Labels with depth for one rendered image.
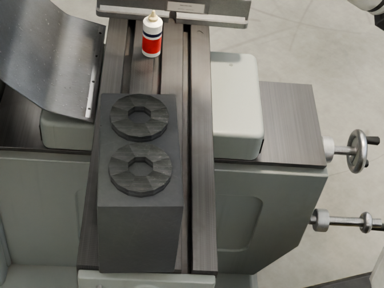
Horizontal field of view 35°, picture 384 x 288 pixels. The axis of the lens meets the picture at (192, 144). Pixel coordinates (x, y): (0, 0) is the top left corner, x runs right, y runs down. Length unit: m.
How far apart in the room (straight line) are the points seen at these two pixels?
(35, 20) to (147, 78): 0.30
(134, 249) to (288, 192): 0.65
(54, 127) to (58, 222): 0.35
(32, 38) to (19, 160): 0.28
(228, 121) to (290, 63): 1.43
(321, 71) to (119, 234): 2.00
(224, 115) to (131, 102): 0.46
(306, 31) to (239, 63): 1.49
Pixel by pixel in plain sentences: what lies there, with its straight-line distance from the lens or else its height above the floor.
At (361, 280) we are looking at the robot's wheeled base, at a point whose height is 0.59.
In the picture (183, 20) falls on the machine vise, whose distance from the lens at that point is 1.42.
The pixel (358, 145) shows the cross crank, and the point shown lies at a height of 0.63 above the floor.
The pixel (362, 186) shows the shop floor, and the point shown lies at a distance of 2.40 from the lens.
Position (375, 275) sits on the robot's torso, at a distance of 1.03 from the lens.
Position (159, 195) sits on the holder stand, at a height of 1.09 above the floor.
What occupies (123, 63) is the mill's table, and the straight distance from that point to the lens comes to 1.32.
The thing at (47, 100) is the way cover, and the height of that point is 0.85.
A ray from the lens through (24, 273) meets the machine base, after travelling 1.83.
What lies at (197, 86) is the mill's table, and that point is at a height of 0.90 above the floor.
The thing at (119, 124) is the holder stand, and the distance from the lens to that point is 0.92.
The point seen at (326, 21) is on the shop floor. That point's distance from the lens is 3.08.
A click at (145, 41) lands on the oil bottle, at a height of 0.94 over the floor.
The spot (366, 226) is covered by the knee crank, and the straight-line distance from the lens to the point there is 1.66.
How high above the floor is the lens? 1.78
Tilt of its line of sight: 49 degrees down
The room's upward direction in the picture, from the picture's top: 8 degrees clockwise
